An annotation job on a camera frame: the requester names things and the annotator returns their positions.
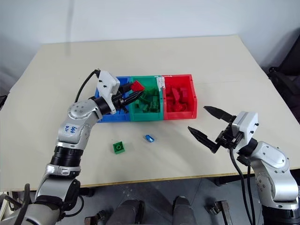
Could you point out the black chair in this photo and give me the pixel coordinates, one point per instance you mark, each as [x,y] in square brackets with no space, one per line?
[287,70]

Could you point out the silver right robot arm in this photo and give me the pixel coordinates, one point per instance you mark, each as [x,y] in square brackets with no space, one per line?
[273,161]

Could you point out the metal table foot bracket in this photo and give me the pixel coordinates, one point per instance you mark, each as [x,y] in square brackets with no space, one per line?
[220,211]

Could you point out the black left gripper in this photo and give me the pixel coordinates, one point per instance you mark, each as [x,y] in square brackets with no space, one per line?
[117,99]

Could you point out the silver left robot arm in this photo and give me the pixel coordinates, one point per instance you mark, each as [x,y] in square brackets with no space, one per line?
[77,112]

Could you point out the red toy block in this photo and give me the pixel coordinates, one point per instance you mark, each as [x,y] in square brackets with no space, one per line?
[175,94]
[137,86]
[184,92]
[181,107]

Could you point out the white label on bins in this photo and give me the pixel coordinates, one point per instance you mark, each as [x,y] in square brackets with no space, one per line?
[160,82]

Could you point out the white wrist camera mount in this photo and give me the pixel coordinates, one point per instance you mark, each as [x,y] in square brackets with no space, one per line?
[246,125]
[108,85]

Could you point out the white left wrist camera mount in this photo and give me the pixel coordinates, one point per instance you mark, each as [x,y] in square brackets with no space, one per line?
[108,85]

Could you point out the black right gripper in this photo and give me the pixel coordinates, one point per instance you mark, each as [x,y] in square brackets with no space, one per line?
[228,138]

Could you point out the red plastic bin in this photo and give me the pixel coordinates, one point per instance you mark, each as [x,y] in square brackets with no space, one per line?
[180,114]

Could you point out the blue plastic bin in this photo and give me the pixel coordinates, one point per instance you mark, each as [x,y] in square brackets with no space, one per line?
[106,116]

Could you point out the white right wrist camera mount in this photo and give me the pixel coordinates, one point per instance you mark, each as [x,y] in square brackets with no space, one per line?
[246,125]

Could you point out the small blue toy block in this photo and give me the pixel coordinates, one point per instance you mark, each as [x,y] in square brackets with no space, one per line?
[149,138]

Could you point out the green plastic bin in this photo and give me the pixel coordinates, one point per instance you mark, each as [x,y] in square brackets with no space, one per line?
[145,116]

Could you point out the white handwritten sticker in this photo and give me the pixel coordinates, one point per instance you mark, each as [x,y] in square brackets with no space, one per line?
[70,130]

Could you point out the green square toy block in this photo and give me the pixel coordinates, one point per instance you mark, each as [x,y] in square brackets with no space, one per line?
[118,147]

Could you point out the dark rounded shape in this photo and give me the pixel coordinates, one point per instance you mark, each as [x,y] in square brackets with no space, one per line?
[184,211]

